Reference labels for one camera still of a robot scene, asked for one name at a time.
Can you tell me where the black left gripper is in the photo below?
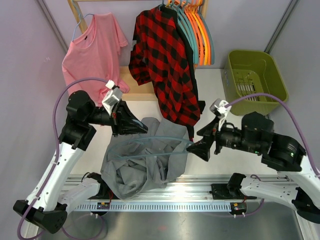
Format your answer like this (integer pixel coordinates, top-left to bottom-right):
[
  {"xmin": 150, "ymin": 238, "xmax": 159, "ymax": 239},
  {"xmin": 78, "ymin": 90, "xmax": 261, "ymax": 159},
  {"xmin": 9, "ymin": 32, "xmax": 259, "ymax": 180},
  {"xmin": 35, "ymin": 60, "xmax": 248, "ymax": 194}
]
[{"xmin": 85, "ymin": 98, "xmax": 148, "ymax": 137}]

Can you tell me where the teal plastic hanger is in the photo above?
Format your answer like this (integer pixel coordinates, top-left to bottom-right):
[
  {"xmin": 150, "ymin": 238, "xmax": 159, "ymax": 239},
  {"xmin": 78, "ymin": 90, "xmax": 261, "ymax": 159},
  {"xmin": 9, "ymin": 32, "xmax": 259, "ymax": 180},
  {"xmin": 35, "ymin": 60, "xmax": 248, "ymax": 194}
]
[{"xmin": 109, "ymin": 117, "xmax": 195, "ymax": 161}]

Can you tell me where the grey button shirt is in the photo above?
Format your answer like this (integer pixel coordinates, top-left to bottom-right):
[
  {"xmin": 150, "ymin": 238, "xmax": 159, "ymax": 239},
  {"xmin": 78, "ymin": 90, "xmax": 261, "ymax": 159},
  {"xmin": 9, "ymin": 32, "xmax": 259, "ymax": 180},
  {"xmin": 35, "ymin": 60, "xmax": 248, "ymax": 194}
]
[{"xmin": 100, "ymin": 116, "xmax": 193, "ymax": 201}]

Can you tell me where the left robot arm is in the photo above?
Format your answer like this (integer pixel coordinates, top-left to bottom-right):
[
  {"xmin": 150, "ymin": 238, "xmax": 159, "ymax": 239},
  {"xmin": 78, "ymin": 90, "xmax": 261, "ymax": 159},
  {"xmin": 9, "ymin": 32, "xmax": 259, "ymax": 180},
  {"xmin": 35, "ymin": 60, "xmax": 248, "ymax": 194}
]
[{"xmin": 13, "ymin": 88, "xmax": 148, "ymax": 234}]

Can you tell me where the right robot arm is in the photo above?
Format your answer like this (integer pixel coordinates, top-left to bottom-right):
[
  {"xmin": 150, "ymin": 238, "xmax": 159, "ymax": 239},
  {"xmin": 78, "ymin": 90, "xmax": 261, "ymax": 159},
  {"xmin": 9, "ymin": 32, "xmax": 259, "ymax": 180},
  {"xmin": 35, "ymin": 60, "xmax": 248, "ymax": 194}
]
[{"xmin": 187, "ymin": 112, "xmax": 320, "ymax": 224}]

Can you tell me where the black shirt on hanger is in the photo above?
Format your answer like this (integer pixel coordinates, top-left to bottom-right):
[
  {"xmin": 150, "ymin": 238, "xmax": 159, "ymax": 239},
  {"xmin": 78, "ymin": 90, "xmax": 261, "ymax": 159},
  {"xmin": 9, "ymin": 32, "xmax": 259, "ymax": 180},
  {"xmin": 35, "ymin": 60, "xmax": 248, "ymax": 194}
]
[{"xmin": 159, "ymin": 4, "xmax": 206, "ymax": 141}]

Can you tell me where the pink t-shirt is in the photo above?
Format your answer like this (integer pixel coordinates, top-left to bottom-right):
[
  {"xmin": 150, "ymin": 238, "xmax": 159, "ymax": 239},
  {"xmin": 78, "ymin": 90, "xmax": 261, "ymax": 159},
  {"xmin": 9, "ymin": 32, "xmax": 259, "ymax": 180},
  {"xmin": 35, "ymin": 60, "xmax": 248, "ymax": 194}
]
[{"xmin": 62, "ymin": 13, "xmax": 130, "ymax": 93}]

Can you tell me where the red black plaid shirt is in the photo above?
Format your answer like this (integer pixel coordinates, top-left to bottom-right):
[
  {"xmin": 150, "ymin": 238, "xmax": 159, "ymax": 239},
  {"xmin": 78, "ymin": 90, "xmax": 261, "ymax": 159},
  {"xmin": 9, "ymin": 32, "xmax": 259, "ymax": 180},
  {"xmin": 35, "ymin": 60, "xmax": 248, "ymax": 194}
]
[{"xmin": 128, "ymin": 7, "xmax": 201, "ymax": 126}]

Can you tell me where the teal hanger under plaid shirt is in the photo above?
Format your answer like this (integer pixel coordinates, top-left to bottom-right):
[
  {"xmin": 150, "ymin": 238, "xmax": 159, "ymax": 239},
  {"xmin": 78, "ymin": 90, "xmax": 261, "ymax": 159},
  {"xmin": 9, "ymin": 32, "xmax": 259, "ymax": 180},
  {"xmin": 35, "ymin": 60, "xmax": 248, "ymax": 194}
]
[{"xmin": 158, "ymin": 0, "xmax": 171, "ymax": 10}]

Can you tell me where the yellow plastic hanger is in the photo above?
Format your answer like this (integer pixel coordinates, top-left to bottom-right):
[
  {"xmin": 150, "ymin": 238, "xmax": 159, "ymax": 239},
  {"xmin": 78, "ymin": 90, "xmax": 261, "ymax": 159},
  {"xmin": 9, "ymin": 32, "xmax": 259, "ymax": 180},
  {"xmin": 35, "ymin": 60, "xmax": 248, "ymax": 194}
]
[{"xmin": 191, "ymin": 0, "xmax": 209, "ymax": 66}]

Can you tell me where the orange plastic hanger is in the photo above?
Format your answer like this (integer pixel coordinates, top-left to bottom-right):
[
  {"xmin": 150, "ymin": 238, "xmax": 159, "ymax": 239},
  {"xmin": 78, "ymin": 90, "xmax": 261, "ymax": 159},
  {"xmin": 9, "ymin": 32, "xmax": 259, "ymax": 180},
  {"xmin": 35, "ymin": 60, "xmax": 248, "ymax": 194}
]
[{"xmin": 179, "ymin": 0, "xmax": 208, "ymax": 66}]

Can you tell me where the teal empty hanger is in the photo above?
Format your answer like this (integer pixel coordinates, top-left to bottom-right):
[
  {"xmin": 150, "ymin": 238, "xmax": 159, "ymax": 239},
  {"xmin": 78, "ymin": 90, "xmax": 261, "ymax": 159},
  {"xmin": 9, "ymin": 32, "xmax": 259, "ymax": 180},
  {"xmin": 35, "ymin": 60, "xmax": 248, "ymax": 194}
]
[{"xmin": 167, "ymin": 0, "xmax": 215, "ymax": 67}]

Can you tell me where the green plastic basket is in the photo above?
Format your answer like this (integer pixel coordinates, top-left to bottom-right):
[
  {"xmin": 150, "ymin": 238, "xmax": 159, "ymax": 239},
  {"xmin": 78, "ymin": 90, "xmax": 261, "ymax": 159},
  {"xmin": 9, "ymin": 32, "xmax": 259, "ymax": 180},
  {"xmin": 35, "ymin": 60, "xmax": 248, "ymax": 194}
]
[{"xmin": 221, "ymin": 49, "xmax": 289, "ymax": 116}]

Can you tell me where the aluminium corner profile left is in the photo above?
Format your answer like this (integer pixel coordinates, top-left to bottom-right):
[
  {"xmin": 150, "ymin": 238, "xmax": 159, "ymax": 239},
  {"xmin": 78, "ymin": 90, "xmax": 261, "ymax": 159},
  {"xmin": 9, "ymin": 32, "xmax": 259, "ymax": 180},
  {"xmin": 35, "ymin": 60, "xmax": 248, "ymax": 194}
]
[{"xmin": 35, "ymin": 0, "xmax": 68, "ymax": 54}]

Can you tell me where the aluminium corner profile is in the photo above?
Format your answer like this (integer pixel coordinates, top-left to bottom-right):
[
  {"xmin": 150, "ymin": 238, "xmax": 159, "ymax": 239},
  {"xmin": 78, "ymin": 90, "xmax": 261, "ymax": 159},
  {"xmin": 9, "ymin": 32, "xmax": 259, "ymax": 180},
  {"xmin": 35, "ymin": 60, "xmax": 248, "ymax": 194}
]
[
  {"xmin": 264, "ymin": 0, "xmax": 300, "ymax": 55},
  {"xmin": 35, "ymin": 0, "xmax": 68, "ymax": 54}
]

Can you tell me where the aluminium corner profile right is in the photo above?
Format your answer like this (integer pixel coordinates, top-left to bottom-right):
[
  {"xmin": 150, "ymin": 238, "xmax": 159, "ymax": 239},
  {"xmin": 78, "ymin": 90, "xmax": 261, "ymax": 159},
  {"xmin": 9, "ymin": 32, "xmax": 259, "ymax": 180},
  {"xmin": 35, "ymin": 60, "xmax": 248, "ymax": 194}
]
[{"xmin": 264, "ymin": 0, "xmax": 300, "ymax": 55}]

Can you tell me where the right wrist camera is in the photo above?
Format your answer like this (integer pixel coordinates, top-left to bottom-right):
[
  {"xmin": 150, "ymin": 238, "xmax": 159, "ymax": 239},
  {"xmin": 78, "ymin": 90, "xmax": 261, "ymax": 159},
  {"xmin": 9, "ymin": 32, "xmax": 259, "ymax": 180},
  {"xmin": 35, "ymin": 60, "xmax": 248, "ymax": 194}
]
[{"xmin": 209, "ymin": 98, "xmax": 231, "ymax": 131}]

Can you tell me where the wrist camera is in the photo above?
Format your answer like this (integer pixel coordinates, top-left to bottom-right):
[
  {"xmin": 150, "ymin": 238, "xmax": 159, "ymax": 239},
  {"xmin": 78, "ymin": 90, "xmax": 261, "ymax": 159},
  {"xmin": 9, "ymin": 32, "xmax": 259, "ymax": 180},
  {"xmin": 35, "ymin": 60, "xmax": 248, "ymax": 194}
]
[
  {"xmin": 209, "ymin": 98, "xmax": 231, "ymax": 131},
  {"xmin": 101, "ymin": 79, "xmax": 123, "ymax": 115}
]

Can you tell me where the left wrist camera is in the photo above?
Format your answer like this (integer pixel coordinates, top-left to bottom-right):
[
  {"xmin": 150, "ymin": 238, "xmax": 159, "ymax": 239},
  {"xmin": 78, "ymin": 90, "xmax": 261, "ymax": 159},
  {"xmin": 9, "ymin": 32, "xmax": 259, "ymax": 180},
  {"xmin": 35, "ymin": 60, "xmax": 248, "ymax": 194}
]
[{"xmin": 101, "ymin": 79, "xmax": 123, "ymax": 115}]

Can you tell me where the wooden rack frame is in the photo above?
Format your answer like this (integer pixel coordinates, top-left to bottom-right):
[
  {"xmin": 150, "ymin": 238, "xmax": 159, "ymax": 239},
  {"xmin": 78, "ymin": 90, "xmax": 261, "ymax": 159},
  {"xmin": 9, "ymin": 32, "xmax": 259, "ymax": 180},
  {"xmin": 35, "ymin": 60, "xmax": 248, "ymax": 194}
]
[{"xmin": 66, "ymin": 0, "xmax": 209, "ymax": 102}]

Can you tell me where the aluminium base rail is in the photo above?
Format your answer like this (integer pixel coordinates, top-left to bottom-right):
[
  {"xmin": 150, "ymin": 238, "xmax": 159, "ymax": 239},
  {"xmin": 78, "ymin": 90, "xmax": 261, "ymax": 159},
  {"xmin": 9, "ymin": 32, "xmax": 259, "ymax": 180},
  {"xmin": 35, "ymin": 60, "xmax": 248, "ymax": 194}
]
[{"xmin": 59, "ymin": 173, "xmax": 298, "ymax": 203}]

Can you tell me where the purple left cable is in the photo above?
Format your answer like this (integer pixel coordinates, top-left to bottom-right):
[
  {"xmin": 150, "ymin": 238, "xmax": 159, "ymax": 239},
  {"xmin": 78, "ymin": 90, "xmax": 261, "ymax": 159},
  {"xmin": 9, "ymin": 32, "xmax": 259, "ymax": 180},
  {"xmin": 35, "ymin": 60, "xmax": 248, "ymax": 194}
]
[{"xmin": 16, "ymin": 77, "xmax": 108, "ymax": 240}]

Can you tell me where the purple cable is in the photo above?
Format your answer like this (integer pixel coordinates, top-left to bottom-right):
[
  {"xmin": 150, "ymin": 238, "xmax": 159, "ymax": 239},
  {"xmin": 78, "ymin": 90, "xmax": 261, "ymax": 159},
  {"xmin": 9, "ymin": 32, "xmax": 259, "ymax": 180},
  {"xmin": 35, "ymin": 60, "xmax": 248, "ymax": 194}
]
[
  {"xmin": 224, "ymin": 92, "xmax": 320, "ymax": 178},
  {"xmin": 16, "ymin": 77, "xmax": 108, "ymax": 240}
]

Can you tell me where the white slotted cable duct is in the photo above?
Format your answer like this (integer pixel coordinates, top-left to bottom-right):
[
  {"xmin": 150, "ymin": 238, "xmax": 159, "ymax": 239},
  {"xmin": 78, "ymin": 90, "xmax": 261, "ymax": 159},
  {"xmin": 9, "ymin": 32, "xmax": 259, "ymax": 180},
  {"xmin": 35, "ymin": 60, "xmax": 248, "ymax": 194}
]
[{"xmin": 75, "ymin": 201, "xmax": 231, "ymax": 212}]

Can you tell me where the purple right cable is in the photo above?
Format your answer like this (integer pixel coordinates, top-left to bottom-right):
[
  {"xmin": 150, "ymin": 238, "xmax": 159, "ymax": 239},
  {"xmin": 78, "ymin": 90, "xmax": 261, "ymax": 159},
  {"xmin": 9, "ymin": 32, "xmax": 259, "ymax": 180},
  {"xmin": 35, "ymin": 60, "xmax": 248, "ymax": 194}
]
[{"xmin": 224, "ymin": 92, "xmax": 320, "ymax": 178}]

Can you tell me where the light blue wire hanger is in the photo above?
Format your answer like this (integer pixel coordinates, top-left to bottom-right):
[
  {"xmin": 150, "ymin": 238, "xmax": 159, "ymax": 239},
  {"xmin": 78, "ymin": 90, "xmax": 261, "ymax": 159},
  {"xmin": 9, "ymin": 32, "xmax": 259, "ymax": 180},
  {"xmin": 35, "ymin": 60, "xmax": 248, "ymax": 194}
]
[{"xmin": 71, "ymin": 0, "xmax": 94, "ymax": 42}]

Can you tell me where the wooden clothes rail rod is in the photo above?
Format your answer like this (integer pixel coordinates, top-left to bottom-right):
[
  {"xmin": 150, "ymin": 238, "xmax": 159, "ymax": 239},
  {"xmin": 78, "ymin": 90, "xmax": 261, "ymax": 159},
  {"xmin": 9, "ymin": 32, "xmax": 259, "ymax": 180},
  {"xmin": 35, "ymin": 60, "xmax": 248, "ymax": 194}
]
[{"xmin": 72, "ymin": 0, "xmax": 166, "ymax": 3}]

